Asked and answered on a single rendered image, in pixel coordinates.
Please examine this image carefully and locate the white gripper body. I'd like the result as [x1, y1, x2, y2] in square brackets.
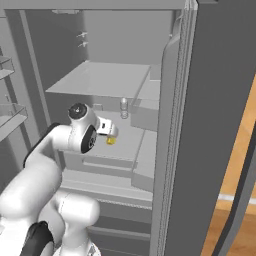
[106, 123, 120, 138]

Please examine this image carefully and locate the grey fridge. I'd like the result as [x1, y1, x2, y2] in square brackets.
[0, 0, 198, 256]

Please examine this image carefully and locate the grey fridge shelf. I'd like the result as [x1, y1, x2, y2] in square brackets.
[45, 60, 152, 100]

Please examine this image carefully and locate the grey fridge door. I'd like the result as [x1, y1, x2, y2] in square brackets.
[164, 0, 256, 256]

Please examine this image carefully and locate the clear glass bottle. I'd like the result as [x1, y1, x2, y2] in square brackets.
[119, 97, 130, 120]

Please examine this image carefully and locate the dark grey door handle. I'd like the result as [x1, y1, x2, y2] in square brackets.
[211, 130, 256, 256]

